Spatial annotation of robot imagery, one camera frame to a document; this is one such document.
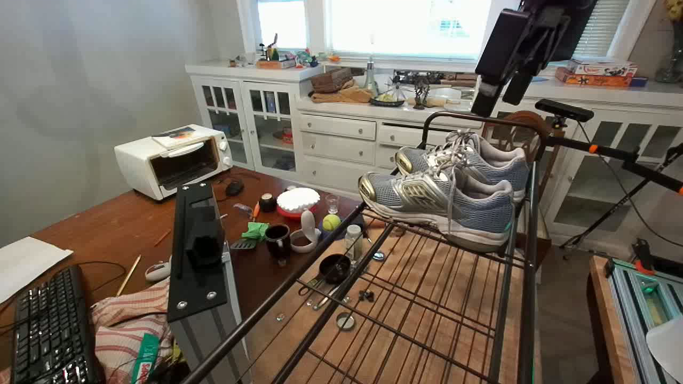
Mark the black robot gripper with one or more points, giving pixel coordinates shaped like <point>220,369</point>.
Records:
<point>533,25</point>

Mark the grey silver running shoe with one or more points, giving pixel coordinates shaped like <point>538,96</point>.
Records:
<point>492,167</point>
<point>435,203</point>

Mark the black metal shoe rack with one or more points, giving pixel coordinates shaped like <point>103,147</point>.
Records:
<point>531,284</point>

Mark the dark wooden chair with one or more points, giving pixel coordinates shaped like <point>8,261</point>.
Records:
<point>528,121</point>

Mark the black flat monitor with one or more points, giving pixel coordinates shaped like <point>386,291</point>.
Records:
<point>580,22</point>

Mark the orange board game box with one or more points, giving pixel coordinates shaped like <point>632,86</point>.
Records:
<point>599,78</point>

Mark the black metal gadget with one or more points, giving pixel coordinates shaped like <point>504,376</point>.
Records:
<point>417,80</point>

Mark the clear glass bottle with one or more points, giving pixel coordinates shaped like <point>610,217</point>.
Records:
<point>371,78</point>

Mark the flat wooden tray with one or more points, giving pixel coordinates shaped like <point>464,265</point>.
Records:
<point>344,96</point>

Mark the dark flower vase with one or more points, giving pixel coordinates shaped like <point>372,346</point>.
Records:
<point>674,56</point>

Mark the white sideboard cabinet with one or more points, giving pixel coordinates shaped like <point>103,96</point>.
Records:
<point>343,128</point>

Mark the brown bag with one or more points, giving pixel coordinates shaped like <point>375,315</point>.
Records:
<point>331,80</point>

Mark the round metal lid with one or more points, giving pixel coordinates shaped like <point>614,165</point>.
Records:
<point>347,321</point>
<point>381,257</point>

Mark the black orange clamp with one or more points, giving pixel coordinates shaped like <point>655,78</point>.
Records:
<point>644,255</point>

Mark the small glass jar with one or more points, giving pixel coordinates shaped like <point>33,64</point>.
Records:
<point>354,240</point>

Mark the yellow tennis ball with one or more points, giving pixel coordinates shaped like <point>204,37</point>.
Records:
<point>331,222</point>

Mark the green toy figure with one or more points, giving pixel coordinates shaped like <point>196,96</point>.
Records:
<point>273,53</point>

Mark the white bowl red rim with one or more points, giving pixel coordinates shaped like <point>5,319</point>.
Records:
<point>299,201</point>

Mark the white ceramic cup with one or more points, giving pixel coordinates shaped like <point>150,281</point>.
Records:
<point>308,227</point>

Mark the beige woven tablecloth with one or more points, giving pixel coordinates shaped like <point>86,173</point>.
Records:
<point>427,321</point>

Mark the black measuring cup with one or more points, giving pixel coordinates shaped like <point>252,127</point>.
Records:
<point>334,270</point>

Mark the black binder clip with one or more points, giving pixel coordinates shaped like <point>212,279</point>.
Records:
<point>365,296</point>

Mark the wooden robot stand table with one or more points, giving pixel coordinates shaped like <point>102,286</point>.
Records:
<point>602,321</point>

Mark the small black round container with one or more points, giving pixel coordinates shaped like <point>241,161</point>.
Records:
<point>267,203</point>

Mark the black mug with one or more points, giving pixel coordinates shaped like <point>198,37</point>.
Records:
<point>279,241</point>

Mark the black computer mouse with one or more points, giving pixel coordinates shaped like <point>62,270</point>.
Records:
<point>235,188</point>

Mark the green toy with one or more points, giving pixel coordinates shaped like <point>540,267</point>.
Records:
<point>255,232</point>

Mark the black calculator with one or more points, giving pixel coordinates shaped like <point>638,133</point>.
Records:
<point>242,246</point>

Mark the white toaster oven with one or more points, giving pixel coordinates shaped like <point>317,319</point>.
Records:
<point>135,167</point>

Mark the white remote control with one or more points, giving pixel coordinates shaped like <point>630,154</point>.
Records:
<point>158,270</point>

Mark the thin wooden stick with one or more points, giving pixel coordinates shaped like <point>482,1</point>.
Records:
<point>128,273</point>

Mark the dark wooden dining table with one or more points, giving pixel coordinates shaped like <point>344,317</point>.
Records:
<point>108,227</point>

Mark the green tube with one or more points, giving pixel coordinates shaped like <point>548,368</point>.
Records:
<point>146,354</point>

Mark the pink striped cloth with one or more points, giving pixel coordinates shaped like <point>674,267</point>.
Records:
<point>120,321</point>

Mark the white paper pad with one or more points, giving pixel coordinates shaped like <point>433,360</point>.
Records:
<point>24,264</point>

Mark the black computer keyboard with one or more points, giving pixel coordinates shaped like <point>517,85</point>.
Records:
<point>54,333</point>

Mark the black stereo camera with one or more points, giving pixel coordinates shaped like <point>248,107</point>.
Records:
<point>565,109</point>

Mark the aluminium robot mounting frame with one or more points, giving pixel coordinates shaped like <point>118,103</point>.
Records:
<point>638,305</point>

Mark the black plate aluminium post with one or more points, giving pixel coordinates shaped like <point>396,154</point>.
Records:
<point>196,284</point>

